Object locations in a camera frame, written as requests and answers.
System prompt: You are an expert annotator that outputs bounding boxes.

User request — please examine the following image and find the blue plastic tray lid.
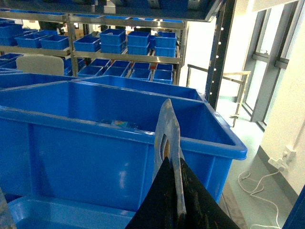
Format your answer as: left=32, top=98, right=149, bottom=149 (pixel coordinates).
left=8, top=196, right=135, bottom=229

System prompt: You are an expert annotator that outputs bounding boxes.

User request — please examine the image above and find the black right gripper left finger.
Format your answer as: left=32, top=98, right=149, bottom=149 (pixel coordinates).
left=126, top=157, right=177, bottom=229

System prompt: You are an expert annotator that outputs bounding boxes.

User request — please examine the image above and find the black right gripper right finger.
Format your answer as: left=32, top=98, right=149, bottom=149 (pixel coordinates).
left=180, top=158, right=239, bottom=229

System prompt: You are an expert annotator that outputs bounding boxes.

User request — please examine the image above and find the large blue plastic crate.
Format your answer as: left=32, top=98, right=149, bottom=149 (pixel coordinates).
left=0, top=80, right=248, bottom=212

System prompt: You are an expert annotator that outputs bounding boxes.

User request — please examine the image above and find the white power cable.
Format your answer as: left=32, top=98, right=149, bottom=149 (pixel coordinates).
left=238, top=164, right=286, bottom=229

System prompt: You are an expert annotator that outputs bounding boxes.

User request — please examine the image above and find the flower gift bag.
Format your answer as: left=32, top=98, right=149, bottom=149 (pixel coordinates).
left=152, top=98, right=186, bottom=217

